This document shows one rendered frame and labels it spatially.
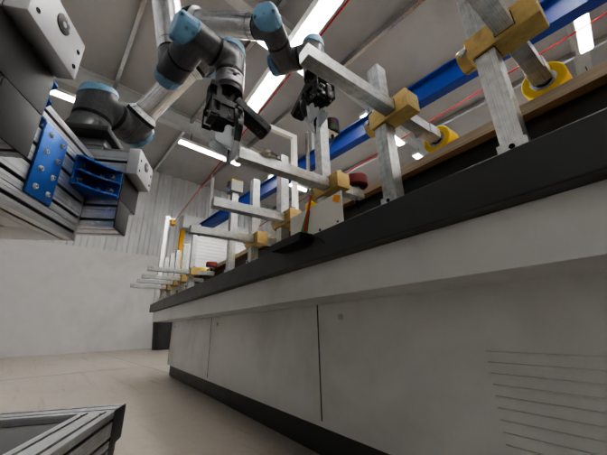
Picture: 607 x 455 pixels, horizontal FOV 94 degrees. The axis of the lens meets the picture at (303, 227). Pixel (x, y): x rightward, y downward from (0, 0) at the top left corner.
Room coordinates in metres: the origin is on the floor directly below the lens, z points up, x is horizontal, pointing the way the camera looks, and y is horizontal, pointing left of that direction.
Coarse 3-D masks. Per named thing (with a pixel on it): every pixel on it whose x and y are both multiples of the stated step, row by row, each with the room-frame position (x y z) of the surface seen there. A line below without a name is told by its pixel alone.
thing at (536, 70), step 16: (480, 0) 0.31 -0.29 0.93; (496, 0) 0.31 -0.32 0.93; (480, 16) 0.34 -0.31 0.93; (496, 16) 0.34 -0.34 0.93; (496, 32) 0.37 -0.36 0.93; (528, 48) 0.40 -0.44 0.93; (528, 64) 0.44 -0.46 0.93; (544, 64) 0.44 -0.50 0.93; (528, 80) 0.48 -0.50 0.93; (544, 80) 0.48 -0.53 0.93
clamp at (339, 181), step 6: (330, 174) 0.75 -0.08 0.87; (336, 174) 0.73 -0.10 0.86; (342, 174) 0.74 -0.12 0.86; (348, 174) 0.76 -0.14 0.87; (330, 180) 0.75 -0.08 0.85; (336, 180) 0.73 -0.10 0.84; (342, 180) 0.74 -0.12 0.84; (348, 180) 0.75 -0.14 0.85; (330, 186) 0.75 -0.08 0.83; (336, 186) 0.74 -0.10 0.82; (342, 186) 0.74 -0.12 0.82; (348, 186) 0.75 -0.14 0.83; (318, 192) 0.80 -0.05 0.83; (324, 192) 0.78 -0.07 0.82; (330, 192) 0.77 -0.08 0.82; (336, 192) 0.78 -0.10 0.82; (342, 192) 0.78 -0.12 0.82; (312, 198) 0.83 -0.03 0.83; (318, 198) 0.81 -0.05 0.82
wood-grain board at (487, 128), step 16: (576, 80) 0.44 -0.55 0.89; (592, 80) 0.43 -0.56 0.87; (544, 96) 0.48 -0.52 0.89; (560, 96) 0.47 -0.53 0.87; (576, 96) 0.46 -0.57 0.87; (528, 112) 0.51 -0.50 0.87; (544, 112) 0.51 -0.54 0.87; (480, 128) 0.59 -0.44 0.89; (448, 144) 0.65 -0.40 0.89; (464, 144) 0.62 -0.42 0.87; (416, 160) 0.73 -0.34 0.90; (432, 160) 0.69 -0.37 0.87; (368, 192) 0.89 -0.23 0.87; (240, 256) 1.78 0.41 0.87
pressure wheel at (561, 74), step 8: (552, 64) 0.47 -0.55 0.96; (560, 64) 0.46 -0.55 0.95; (552, 72) 0.47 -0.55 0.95; (560, 72) 0.46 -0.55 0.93; (568, 72) 0.46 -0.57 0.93; (552, 80) 0.48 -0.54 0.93; (560, 80) 0.47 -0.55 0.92; (528, 88) 0.51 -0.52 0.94; (536, 88) 0.50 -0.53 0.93; (544, 88) 0.49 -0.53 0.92; (528, 96) 0.51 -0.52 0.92; (536, 96) 0.50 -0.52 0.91
